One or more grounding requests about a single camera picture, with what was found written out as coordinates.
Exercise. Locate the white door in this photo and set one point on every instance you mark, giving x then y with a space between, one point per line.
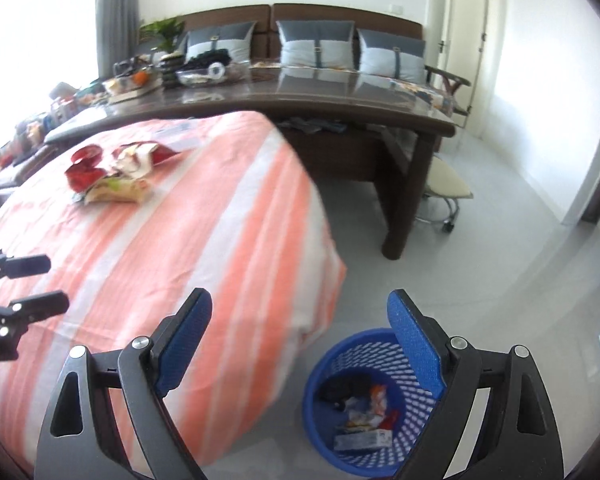
465 60

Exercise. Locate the orange striped tablecloth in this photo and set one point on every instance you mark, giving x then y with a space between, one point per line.
180 240

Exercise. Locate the dark wooden coffee table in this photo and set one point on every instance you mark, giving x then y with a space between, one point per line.
330 100

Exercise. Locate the yellow snack bag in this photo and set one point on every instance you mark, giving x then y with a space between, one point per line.
120 191

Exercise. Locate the black cloth bundle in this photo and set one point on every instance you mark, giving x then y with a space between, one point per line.
205 57

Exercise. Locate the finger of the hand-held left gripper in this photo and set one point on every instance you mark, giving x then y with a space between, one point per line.
40 307
27 266

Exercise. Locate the clear plastic package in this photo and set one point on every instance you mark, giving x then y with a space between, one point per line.
180 135

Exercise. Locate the glass fruit bowl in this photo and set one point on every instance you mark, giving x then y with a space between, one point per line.
132 80

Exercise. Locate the white rolling stool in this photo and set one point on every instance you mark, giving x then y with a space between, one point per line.
447 185

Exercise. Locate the red foil snack wrapper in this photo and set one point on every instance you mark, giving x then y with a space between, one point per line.
82 175

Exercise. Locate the silver foil wrapper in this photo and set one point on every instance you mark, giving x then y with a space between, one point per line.
357 410

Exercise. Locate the brown sofa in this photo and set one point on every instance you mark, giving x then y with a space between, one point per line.
300 12

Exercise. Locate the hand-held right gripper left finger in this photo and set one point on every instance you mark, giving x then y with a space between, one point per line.
185 340

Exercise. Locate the black ribbed vase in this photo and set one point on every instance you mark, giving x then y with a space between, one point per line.
172 70

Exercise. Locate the orange and white wrapper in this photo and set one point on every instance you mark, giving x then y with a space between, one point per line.
377 399

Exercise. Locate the glass tray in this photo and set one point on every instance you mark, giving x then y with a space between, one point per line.
195 77

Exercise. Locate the grey and blue cushion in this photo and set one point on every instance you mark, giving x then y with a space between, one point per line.
315 45
220 42
390 55

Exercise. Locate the book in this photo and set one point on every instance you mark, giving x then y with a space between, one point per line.
135 94

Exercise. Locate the green potted plant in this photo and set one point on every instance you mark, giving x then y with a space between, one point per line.
162 32

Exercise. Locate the white carton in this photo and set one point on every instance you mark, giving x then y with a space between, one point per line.
362 440

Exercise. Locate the blue plastic waste basket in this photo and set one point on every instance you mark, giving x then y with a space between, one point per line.
312 415

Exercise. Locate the brown wooden bench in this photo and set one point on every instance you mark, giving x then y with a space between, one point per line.
10 170

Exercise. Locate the clear tape roll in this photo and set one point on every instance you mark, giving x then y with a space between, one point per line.
217 71

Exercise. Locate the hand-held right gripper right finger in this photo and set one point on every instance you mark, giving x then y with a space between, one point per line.
415 340

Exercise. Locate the white wall outlet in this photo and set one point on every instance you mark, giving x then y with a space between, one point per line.
397 9

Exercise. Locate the red and white snack bag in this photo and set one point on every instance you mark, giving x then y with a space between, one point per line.
140 157

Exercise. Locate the grey curtain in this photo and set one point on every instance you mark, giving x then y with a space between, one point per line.
117 15

